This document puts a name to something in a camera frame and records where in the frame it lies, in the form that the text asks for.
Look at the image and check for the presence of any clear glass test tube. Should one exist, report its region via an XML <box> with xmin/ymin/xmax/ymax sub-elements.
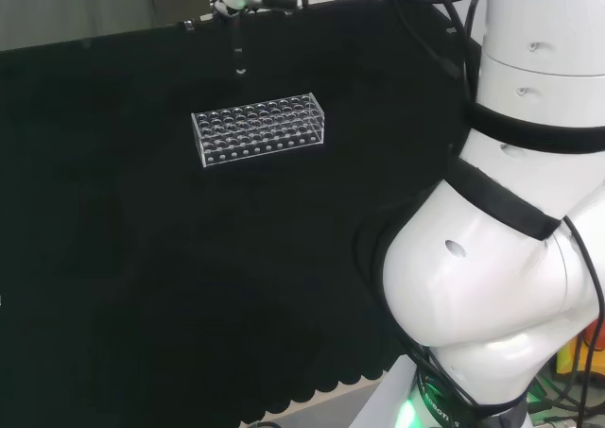
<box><xmin>231</xmin><ymin>13</ymin><xmax>249</xmax><ymax>77</ymax></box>

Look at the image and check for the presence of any clear plastic test tube rack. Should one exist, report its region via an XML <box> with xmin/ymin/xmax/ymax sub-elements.
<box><xmin>190</xmin><ymin>92</ymin><xmax>327</xmax><ymax>170</ymax></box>

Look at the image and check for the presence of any black bench cloth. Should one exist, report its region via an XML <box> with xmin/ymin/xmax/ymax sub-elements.
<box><xmin>0</xmin><ymin>0</ymin><xmax>479</xmax><ymax>428</ymax></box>

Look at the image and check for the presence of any yellow stop button box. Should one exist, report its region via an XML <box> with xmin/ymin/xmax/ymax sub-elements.
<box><xmin>556</xmin><ymin>321</ymin><xmax>605</xmax><ymax>378</ymax></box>

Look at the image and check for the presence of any black arm cable with connector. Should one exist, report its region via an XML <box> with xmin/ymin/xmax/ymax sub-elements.
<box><xmin>371</xmin><ymin>0</ymin><xmax>483</xmax><ymax>117</ymax></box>

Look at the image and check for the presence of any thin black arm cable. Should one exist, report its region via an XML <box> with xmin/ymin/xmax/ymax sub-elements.
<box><xmin>561</xmin><ymin>214</ymin><xmax>605</xmax><ymax>403</ymax></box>

